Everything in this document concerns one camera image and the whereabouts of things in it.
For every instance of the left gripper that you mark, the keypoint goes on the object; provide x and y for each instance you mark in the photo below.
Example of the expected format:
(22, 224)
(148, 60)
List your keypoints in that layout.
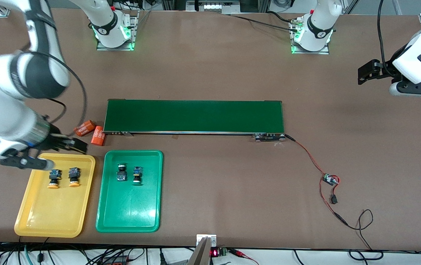
(384, 69)

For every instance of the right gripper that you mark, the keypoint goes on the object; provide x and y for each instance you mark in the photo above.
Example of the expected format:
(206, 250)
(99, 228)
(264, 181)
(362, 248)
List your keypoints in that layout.
(58, 141)

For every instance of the orange cylinder with white print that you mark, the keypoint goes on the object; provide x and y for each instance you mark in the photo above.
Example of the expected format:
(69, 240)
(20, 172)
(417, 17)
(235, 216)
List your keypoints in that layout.
(98, 136)
(84, 128)

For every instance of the yellow mushroom push button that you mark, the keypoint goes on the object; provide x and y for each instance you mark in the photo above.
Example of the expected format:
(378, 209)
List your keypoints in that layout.
(73, 183)
(53, 185)

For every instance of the green mushroom push button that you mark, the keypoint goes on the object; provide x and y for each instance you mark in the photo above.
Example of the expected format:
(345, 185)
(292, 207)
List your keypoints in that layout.
(122, 173)
(137, 175)

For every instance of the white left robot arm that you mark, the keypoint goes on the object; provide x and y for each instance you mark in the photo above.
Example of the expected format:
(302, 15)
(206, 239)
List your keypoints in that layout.
(319, 22)

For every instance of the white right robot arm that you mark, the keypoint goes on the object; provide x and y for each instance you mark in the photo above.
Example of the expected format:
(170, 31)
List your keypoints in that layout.
(15, 73)

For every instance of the yellow plastic tray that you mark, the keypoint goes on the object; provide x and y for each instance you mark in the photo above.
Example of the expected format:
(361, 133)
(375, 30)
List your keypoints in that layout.
(48, 213)

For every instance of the green plastic tray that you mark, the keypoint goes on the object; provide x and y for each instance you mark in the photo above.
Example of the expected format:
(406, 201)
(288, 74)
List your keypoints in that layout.
(129, 206)

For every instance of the small green circuit board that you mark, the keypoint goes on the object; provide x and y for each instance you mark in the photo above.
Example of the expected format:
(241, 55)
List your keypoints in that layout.
(330, 179)

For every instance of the green belt conveyor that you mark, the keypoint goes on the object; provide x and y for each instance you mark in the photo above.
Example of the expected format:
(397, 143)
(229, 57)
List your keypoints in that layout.
(195, 116)

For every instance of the grey power strip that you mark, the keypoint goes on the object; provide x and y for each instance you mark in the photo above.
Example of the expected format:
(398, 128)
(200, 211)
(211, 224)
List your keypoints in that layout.
(210, 5)

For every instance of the red LED display module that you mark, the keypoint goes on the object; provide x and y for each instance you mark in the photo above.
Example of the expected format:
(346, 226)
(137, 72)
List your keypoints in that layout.
(214, 253)

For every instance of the red test lead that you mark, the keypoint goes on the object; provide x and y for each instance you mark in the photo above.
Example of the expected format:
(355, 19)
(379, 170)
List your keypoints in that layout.
(243, 254)

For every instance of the small black inline switch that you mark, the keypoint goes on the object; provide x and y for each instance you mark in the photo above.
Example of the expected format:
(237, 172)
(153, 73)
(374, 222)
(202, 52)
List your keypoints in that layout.
(333, 200)

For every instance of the grey metal camera stand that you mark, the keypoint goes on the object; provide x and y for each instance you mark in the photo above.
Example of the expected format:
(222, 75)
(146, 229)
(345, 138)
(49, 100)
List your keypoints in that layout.
(201, 254)

